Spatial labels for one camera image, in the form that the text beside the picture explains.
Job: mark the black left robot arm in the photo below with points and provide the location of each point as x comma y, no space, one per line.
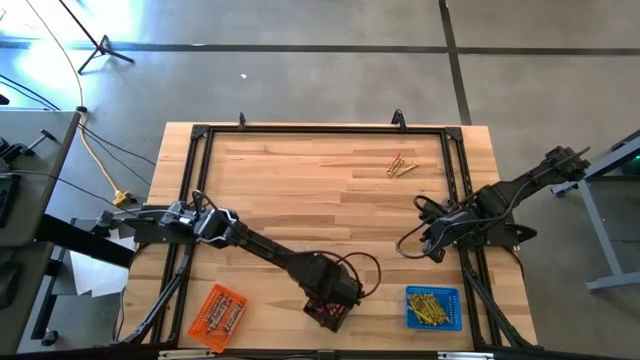
260,247

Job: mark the black tripod stand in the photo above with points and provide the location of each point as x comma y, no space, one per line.
100,47

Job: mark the black plastic basket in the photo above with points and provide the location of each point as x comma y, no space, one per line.
325,322

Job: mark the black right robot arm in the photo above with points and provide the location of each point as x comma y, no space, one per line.
525,182

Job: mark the grey metal table frame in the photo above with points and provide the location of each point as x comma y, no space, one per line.
600,225

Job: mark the orange plastic basket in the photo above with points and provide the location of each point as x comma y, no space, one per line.
200,332

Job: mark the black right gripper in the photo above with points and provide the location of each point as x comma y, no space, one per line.
450,227

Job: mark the black desk device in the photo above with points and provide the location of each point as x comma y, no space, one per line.
7,200

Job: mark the black steel beam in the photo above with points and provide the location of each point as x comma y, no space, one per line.
85,242

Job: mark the white paper sheet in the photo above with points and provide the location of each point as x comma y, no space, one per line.
97,275

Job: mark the yellow power plug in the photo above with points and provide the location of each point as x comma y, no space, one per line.
121,198

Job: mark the grey desk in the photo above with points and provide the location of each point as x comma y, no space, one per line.
35,150

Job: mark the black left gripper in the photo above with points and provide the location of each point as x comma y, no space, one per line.
327,282

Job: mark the black aluminium table frame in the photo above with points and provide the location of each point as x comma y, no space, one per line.
325,130

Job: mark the black computer with green lights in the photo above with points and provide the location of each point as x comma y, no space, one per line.
635,161

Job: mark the black caster wheel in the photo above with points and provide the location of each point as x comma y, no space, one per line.
50,338

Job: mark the blue plastic basket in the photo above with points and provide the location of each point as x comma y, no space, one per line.
452,307

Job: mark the silver bracket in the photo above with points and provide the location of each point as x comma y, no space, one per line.
185,354
465,355

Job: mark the black desk clamp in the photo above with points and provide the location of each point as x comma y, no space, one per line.
20,149

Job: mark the black table clamp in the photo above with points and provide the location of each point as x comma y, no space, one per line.
399,120
242,121

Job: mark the gold metal pin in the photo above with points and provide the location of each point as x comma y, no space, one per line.
393,163

